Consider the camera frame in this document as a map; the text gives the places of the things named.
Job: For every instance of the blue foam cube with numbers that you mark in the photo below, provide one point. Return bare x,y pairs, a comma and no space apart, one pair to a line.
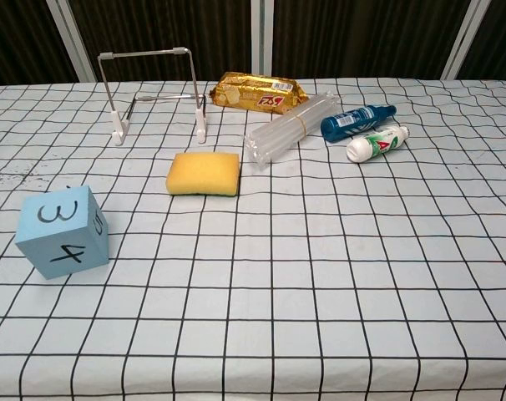
65,234

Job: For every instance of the yellow sponge with green underside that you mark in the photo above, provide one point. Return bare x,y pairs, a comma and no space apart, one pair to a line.
203,172

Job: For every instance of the bundle of clear plastic sticks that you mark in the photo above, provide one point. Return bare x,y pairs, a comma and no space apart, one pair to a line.
278,131

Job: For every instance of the white black checked tablecloth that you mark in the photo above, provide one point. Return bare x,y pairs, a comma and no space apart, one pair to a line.
303,271

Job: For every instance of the yellow rubber band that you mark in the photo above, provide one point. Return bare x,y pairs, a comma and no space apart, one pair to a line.
302,122

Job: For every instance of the gold biscuit packet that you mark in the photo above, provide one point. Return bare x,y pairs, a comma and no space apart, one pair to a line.
253,92

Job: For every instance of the blue spray bottle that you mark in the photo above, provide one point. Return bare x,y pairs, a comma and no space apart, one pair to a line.
353,121

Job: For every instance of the white bottle green red label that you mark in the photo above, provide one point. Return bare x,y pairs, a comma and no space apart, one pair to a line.
374,145

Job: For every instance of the dark pleated curtain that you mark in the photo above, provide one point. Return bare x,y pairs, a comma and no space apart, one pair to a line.
161,25

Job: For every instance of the white upright frame post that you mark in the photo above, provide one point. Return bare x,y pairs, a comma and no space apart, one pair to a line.
262,37

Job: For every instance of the white slanted frame post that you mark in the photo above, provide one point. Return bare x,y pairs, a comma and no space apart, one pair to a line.
71,39
461,39

